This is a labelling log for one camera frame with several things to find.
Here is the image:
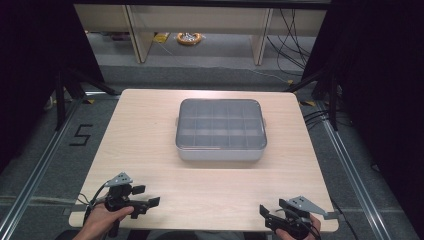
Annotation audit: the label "black curtain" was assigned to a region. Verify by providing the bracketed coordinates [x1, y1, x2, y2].
[0, 0, 105, 175]
[300, 0, 424, 232]

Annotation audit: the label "hand-held gripper cable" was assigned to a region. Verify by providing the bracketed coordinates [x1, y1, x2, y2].
[331, 199, 355, 240]
[77, 181, 112, 224]

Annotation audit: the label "clear storage box lid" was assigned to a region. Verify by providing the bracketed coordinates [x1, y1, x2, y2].
[175, 98, 268, 150]

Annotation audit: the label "person's left hand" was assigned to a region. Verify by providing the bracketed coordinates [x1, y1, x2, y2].
[85, 203, 135, 236]

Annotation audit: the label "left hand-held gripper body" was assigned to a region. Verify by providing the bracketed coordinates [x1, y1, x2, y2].
[104, 171, 150, 238]

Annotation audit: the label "person's right hand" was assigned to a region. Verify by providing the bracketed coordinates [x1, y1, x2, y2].
[275, 213, 323, 240]

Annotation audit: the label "grey compartment storage box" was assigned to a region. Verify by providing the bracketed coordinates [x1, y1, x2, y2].
[174, 98, 268, 163]

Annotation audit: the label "yellow flat packet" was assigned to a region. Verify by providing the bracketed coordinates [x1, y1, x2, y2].
[152, 32, 171, 44]

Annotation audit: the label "orange tape roll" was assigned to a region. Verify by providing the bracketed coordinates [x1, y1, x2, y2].
[175, 31, 203, 47]

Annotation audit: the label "black tripod stand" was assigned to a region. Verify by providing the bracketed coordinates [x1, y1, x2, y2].
[284, 65, 342, 132]
[54, 67, 118, 132]

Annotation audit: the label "person's dark clothing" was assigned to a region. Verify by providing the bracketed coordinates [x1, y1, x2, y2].
[127, 229, 278, 240]

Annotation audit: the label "bundle of black cables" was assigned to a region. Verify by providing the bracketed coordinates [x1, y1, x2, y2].
[266, 7, 316, 76]

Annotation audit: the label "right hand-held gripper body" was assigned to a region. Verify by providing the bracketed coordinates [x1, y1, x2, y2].
[265, 195, 340, 240]

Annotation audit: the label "left hand-held gripper cable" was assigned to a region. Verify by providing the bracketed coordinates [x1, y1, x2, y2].
[77, 181, 112, 224]

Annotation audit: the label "black floor cables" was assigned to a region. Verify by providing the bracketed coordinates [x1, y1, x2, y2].
[302, 109, 352, 132]

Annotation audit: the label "aluminium floor rail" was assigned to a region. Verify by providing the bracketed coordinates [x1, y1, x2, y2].
[315, 100, 394, 240]
[0, 95, 85, 240]

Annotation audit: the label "right hand-held gripper cable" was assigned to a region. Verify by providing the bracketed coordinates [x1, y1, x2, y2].
[331, 199, 355, 240]

